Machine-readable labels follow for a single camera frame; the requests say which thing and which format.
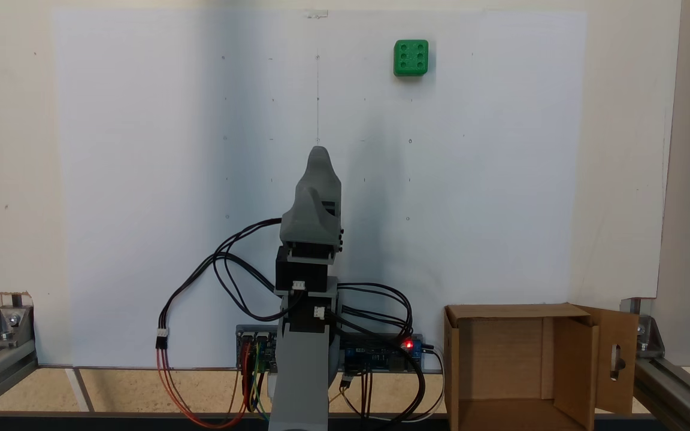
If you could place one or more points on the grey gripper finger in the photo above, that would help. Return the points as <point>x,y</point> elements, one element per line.
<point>300,221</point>
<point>323,176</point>

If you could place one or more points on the green dice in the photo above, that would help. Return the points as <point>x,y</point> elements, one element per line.
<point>411,58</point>

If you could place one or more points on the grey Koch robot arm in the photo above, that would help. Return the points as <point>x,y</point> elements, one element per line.
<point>300,371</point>

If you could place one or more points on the blue circuit board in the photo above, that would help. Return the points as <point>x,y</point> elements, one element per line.
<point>381,353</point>

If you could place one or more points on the clear tape strip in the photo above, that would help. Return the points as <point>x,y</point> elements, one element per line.
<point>316,14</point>

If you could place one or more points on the large white paper sheet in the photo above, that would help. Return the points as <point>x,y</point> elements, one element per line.
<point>141,179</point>

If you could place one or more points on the brown cardboard box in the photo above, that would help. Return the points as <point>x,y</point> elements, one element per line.
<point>501,359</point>

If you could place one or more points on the metal corner bracket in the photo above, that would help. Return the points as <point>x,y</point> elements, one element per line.
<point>9,326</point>
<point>647,335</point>

